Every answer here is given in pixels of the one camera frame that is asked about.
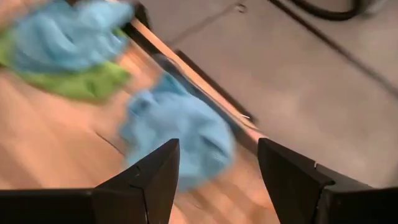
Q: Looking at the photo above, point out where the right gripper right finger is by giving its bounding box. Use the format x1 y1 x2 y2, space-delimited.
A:
257 138 398 224

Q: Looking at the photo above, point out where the black vacuum hose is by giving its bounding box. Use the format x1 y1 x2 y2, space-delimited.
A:
289 0 374 22

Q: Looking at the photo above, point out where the blue microfiber towel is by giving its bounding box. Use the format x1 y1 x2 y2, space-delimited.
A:
119 73 236 191
11 0 135 75

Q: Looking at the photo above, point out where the bright green microfiber towel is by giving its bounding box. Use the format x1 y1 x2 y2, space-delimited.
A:
0 27 132 103

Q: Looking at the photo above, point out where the thin black floor cable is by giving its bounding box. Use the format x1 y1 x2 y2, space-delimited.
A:
167 2 247 47

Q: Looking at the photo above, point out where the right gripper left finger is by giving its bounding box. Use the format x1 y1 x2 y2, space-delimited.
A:
0 138 181 224

